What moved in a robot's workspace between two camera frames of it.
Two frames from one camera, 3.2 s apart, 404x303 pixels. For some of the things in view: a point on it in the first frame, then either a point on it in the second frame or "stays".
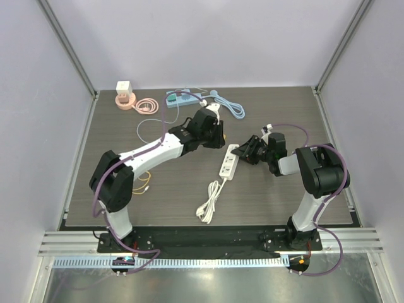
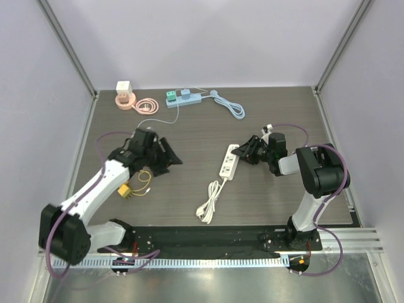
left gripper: x=219 y=140 to x=172 y=158
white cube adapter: x=124 y=87 stays
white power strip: x=226 y=173 stays
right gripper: x=252 y=151 stays
